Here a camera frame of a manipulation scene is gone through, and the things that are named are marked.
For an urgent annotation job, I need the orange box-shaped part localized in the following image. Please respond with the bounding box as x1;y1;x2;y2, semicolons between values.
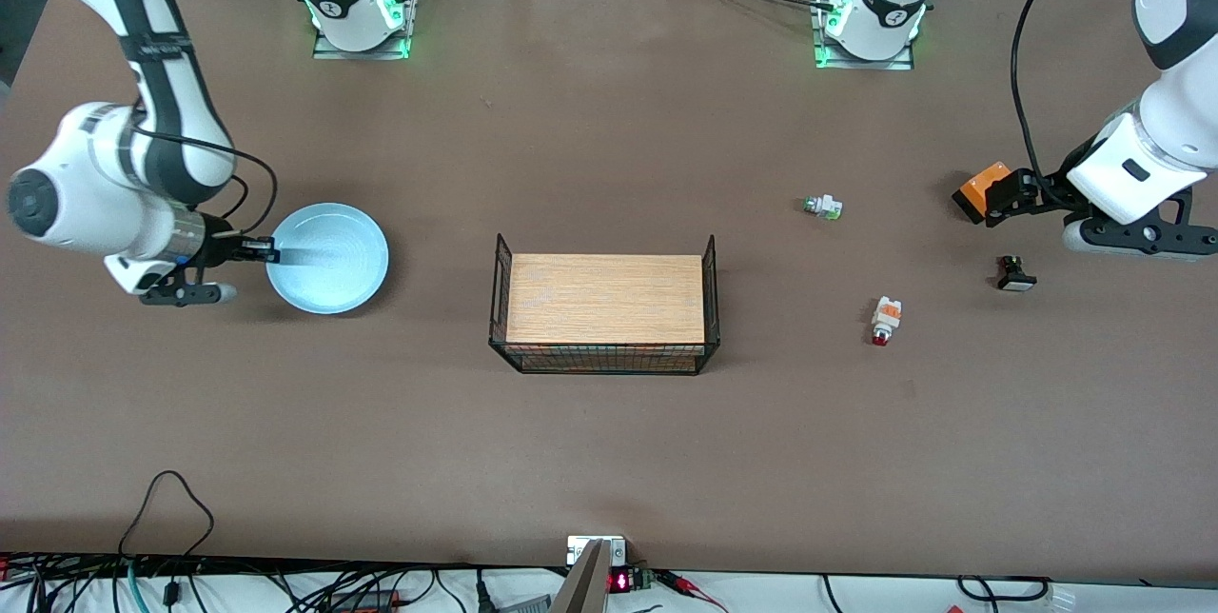
953;161;1013;224

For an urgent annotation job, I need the light blue round plate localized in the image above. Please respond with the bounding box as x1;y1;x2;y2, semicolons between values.
265;203;390;315

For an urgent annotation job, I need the black push button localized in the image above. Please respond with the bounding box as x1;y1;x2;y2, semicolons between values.
995;254;1038;292

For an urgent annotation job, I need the red push button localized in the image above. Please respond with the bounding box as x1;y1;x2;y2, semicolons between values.
870;296;903;347

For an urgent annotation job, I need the small white box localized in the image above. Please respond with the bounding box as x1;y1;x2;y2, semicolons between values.
567;535;629;567

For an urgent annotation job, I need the red clip lead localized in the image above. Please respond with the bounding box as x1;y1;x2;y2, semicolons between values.
655;570;730;613

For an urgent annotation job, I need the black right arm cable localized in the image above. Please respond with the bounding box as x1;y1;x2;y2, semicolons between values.
128;123;280;243

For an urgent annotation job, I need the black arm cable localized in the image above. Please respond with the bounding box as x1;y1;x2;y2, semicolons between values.
128;123;280;243
1010;0;1126;180

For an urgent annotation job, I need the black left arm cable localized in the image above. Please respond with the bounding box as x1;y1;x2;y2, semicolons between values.
1010;0;1126;180

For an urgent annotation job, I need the looped thin black cable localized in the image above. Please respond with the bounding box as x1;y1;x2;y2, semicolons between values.
118;469;216;559

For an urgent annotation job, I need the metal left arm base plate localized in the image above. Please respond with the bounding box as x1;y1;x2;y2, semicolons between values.
812;0;916;71

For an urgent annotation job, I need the black wire rack wooden top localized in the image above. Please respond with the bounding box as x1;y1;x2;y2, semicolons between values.
488;233;721;377

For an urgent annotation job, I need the teal cable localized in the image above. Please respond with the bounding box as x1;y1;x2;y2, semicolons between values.
110;560;155;613

